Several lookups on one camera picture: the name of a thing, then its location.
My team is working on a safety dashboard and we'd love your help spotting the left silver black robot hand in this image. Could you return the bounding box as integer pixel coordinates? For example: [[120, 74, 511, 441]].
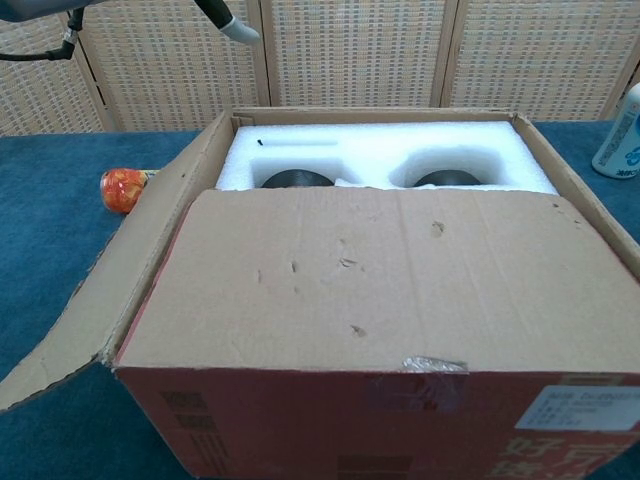
[[194, 0, 261, 45]]

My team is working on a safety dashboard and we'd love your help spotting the red brown cardboard box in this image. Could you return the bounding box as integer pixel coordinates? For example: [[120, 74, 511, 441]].
[[0, 107, 640, 480]]

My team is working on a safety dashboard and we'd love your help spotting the woven folding screen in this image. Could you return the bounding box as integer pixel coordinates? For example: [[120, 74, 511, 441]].
[[0, 0, 640, 137]]

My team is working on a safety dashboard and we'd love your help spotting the white foam insert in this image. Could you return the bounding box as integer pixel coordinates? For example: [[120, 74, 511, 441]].
[[215, 119, 560, 197]]

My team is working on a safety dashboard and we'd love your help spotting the orange drink bottle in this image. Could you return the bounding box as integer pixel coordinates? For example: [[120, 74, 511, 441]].
[[101, 168, 161, 215]]

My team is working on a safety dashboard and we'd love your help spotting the blue carpet table cover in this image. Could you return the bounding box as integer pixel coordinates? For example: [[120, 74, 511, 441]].
[[0, 119, 640, 480]]

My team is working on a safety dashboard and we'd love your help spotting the white bottle blue label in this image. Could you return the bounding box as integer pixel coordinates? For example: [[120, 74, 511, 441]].
[[591, 82, 640, 180]]

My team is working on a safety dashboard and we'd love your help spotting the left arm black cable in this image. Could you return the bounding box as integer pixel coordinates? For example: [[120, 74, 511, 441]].
[[0, 9, 87, 64]]

